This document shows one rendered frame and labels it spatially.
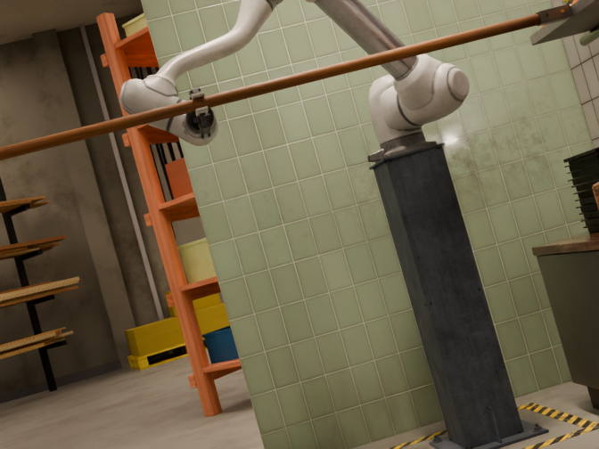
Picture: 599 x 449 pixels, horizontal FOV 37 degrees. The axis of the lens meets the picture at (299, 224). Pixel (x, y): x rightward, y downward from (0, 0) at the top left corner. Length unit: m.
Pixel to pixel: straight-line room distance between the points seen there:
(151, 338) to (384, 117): 7.91
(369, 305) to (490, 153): 0.78
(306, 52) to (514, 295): 1.27
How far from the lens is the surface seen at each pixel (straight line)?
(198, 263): 5.37
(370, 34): 2.80
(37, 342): 11.00
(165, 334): 10.70
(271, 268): 3.44
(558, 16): 2.47
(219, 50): 2.68
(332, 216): 3.47
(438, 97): 2.85
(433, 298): 2.96
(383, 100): 3.01
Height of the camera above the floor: 0.76
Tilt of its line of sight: 2 degrees up
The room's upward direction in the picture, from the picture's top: 16 degrees counter-clockwise
